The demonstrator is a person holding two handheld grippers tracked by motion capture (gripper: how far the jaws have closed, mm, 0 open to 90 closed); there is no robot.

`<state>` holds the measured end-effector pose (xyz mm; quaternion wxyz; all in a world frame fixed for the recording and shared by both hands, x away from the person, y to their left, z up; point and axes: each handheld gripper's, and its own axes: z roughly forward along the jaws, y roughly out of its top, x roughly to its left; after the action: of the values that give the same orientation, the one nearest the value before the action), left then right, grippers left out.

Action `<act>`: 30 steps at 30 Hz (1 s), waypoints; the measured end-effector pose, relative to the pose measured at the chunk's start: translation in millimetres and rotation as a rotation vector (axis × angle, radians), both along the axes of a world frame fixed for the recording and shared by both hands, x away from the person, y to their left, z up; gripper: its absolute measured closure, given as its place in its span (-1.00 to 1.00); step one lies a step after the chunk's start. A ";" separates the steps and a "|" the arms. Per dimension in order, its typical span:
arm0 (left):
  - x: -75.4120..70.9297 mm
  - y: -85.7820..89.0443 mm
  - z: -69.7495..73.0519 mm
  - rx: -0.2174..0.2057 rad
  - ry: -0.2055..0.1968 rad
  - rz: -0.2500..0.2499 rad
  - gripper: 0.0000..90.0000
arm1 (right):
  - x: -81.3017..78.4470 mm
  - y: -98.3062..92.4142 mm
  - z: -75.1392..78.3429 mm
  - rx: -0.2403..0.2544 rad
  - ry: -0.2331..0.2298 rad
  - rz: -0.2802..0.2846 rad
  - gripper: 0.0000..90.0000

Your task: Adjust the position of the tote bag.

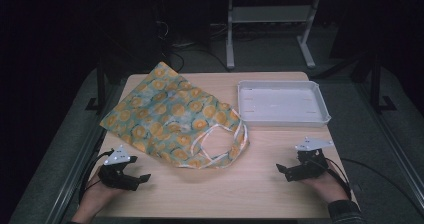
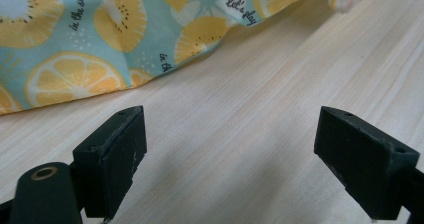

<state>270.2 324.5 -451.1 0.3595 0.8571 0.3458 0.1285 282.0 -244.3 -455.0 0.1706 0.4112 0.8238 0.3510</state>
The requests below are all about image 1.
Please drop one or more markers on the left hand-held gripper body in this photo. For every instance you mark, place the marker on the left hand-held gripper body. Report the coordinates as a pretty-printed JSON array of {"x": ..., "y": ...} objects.
[{"x": 116, "y": 157}]

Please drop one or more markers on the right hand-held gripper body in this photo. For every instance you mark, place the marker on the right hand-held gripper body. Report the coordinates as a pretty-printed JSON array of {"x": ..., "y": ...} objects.
[{"x": 310, "y": 165}]

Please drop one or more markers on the white plastic tray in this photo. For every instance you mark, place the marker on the white plastic tray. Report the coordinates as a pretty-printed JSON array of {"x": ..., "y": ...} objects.
[{"x": 281, "y": 104}]

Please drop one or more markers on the yellow patterned cloth bag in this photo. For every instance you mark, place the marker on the yellow patterned cloth bag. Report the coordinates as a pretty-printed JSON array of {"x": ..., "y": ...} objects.
[{"x": 173, "y": 117}]

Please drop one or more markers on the person's right hand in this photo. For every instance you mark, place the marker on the person's right hand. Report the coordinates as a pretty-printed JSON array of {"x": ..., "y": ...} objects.
[{"x": 328, "y": 187}]

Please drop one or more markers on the person's left hand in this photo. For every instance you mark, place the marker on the person's left hand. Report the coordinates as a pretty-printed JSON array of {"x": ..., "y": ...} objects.
[{"x": 95, "y": 197}]

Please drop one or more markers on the black metal stand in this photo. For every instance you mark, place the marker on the black metal stand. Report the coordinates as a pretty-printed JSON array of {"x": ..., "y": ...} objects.
[
  {"x": 376, "y": 87},
  {"x": 100, "y": 90}
]

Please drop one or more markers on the metal floor rail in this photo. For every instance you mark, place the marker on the metal floor rail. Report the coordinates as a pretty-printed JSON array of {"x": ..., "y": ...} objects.
[
  {"x": 396, "y": 144},
  {"x": 71, "y": 184}
]

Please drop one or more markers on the white metal table frame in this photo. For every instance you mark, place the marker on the white metal table frame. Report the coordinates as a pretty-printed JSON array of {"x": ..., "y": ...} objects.
[{"x": 270, "y": 14}]

